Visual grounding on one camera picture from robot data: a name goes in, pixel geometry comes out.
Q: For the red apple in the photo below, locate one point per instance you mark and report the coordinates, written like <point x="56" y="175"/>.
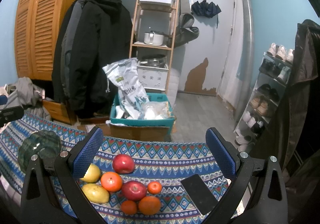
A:
<point x="123" y="164"/>
<point x="134" y="190"/>

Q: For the hanging olive bag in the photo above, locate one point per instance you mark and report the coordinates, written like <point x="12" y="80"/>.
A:
<point x="185" y="31"/>

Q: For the navy folded umbrella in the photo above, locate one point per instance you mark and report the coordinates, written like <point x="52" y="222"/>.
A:
<point x="205" y="9"/>

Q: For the silver vertical pipe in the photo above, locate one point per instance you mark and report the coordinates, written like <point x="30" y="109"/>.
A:
<point x="247" y="59"/>

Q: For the white cooking pot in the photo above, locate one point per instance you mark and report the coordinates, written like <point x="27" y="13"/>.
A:
<point x="154" y="38"/>

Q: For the white patterned storage box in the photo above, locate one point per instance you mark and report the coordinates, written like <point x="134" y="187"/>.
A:
<point x="154" y="78"/>

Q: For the small tangerine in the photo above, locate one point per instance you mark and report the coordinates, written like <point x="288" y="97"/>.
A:
<point x="129" y="207"/>
<point x="154" y="187"/>

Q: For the dark green glass plate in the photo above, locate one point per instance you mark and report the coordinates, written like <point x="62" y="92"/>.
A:
<point x="44" y="143"/>

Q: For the wooden drawer box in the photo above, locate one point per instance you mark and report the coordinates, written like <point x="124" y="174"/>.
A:
<point x="59" y="112"/>

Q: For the black smartphone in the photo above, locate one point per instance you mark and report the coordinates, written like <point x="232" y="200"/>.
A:
<point x="199" y="193"/>

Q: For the large orange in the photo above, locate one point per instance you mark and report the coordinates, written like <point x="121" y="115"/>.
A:
<point x="111" y="181"/>

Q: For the white door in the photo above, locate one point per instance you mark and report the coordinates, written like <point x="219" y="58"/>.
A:
<point x="203" y="60"/>

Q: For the teal plastic bin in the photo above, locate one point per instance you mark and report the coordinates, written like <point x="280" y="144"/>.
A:
<point x="117" y="115"/>

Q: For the clear plastic bag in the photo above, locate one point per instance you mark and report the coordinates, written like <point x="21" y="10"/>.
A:
<point x="156" y="111"/>

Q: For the wooden louvered wardrobe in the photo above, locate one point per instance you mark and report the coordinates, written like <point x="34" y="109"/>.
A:
<point x="37" y="27"/>

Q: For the small tangerine front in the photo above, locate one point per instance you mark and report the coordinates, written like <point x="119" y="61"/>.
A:
<point x="129" y="207"/>

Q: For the white printed rice bag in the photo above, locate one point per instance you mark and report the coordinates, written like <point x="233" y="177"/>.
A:
<point x="131" y="93"/>

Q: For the black hanging coat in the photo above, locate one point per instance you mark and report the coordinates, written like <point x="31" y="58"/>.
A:
<point x="93" y="34"/>

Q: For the grey shoe rack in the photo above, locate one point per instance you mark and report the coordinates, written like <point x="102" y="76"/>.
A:
<point x="268" y="90"/>

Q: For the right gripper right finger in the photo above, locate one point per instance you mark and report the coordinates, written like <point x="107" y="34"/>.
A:
<point x="268" y="201"/>

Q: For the metal steamer pot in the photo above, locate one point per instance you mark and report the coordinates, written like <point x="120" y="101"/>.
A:
<point x="157" y="60"/>

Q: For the wooden shelf rack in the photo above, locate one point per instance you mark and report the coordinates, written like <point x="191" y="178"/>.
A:
<point x="159" y="18"/>

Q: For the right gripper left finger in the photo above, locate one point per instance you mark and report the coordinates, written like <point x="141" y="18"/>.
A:
<point x="39" y="203"/>

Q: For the orange front large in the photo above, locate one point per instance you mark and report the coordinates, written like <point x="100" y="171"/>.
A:
<point x="149" y="205"/>

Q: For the patterned blue tablecloth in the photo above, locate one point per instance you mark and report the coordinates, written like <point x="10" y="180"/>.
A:
<point x="165" y="162"/>

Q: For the small cardboard box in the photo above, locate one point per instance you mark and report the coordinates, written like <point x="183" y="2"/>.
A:
<point x="87" y="124"/>

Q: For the brown cardboard box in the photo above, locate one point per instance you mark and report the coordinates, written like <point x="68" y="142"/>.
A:
<point x="148" y="134"/>

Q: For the grey clothes pile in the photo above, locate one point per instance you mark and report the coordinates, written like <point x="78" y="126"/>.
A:
<point x="27" y="95"/>

